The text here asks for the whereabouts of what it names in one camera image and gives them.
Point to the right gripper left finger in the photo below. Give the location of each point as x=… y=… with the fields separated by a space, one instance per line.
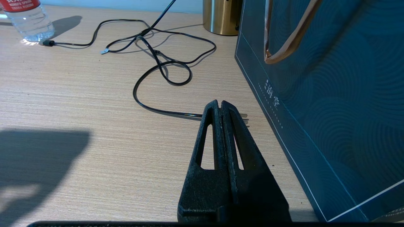
x=205 y=189

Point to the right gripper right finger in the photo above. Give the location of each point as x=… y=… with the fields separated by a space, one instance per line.
x=252 y=186

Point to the white router with antennas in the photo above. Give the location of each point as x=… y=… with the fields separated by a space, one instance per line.
x=2 y=16

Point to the dark blue gift bag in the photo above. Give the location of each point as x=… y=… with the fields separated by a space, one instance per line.
x=331 y=94

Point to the brass desk lamp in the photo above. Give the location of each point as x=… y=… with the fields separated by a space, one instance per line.
x=221 y=17

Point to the water bottle red cap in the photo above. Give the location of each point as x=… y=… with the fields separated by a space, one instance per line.
x=31 y=22

